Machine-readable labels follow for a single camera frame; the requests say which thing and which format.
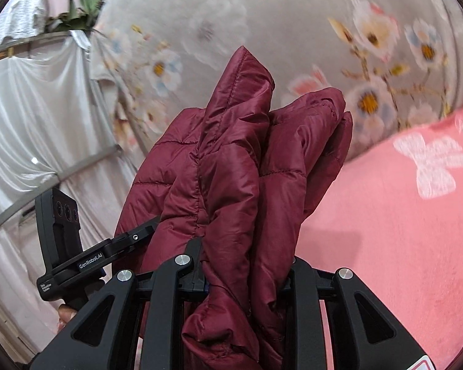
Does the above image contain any white curtain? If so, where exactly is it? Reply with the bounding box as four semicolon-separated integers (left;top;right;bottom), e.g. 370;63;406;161
0;35;140;332

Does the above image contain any grey floral blanket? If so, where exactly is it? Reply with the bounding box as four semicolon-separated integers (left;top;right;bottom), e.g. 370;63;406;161
89;0;463;162

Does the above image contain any hanging green cloth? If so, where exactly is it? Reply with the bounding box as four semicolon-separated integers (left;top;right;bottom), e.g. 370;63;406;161
54;0;109;33

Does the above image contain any hanging pink cloth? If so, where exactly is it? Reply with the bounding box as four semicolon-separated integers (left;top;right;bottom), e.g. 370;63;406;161
42;0;81;22

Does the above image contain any maroon quilted jacket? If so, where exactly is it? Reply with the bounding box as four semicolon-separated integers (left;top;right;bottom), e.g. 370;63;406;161
114;45;353;370

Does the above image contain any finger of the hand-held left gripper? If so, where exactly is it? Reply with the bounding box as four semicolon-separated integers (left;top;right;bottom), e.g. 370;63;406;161
110;216;161;257

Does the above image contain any metal frame rail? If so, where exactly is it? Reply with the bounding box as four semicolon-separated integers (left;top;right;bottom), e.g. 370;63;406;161
0;144;122;240

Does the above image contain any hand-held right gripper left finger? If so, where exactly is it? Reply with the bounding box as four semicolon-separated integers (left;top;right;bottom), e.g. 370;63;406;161
31;238;209;370

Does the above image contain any pink butterfly print blanket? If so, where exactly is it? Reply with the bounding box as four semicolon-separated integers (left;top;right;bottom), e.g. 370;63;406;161
137;100;463;370

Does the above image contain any person's left hand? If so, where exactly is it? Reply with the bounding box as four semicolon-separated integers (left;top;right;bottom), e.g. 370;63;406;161
57;304;78;334

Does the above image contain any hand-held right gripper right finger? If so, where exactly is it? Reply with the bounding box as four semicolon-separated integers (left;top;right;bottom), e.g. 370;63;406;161
281;257;430;370

